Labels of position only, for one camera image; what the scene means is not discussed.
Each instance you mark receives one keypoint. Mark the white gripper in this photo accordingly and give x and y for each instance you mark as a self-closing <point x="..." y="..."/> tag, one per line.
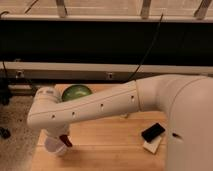
<point x="57" y="131"/>

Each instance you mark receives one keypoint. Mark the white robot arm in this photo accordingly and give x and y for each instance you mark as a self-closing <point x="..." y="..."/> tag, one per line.
<point x="187" y="101"/>

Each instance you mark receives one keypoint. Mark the white ceramic cup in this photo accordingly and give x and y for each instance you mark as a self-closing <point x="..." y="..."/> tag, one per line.
<point x="55" y="146"/>

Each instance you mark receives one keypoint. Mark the green ceramic bowl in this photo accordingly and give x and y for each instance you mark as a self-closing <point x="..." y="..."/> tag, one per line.
<point x="75" y="91"/>

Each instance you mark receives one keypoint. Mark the black floor object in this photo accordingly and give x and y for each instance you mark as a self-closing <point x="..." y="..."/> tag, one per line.
<point x="4" y="133"/>

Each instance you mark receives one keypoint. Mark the black rectangular block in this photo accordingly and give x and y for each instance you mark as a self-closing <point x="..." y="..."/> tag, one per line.
<point x="152" y="132"/>

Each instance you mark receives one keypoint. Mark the white sponge block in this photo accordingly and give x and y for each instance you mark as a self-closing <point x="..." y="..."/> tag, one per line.
<point x="153" y="145"/>

